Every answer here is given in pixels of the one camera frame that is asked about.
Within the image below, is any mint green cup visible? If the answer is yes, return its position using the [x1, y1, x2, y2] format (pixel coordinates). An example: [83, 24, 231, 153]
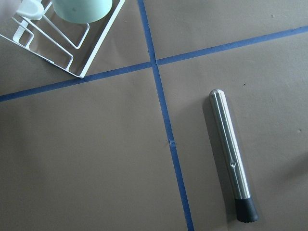
[51, 0, 113, 24]

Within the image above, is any steel muddler with black tip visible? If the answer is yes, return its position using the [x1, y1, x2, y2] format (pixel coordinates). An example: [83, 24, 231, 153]
[209, 89, 259, 223]

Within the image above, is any white wire cup rack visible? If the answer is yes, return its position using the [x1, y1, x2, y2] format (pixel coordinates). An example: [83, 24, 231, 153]
[0, 0, 124, 78]

